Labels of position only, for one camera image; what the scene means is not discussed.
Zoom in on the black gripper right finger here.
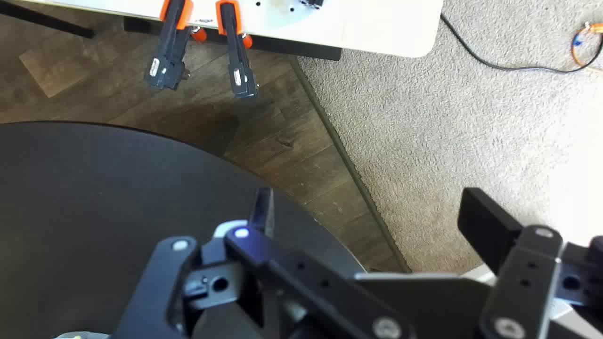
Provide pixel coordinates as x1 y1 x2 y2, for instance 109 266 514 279
458 187 603 339

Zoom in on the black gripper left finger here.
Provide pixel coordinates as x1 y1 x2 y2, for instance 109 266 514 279
111 189 414 339

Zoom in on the black power cable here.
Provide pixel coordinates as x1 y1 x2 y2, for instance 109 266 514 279
439 13 603 76

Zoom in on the round black dining table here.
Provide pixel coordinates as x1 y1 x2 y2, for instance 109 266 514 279
0 123 360 339

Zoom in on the orange black bar clamp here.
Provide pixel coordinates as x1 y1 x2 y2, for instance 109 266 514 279
145 0 192 91

